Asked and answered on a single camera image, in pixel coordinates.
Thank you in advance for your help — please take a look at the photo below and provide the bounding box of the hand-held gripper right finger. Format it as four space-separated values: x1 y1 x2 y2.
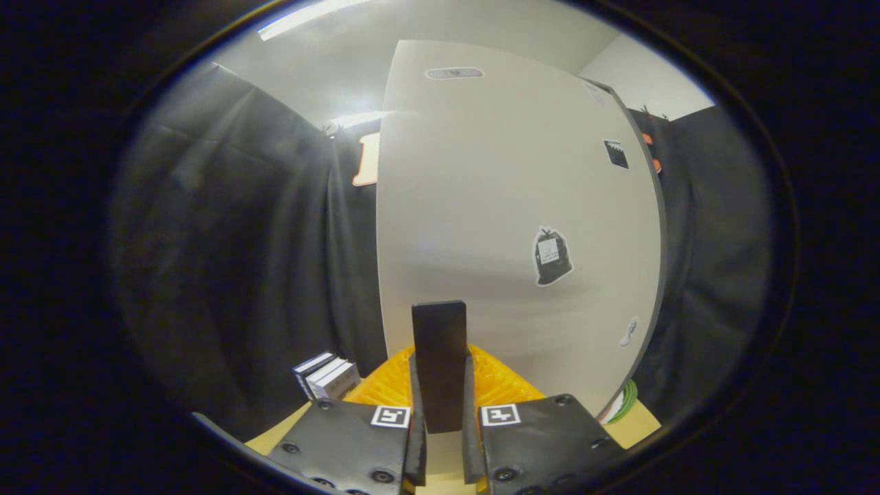
440 300 626 495

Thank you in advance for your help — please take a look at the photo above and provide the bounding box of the black backdrop cloth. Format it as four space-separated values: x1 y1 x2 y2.
113 62 778 441

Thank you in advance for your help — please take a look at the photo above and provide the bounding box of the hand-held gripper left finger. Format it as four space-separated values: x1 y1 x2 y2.
268 300 441 495

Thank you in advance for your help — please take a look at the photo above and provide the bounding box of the white shoe cabinet door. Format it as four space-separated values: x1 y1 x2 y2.
376 39 666 421

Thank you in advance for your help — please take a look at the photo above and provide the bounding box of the green striped object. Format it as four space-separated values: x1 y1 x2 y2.
604 379 639 424

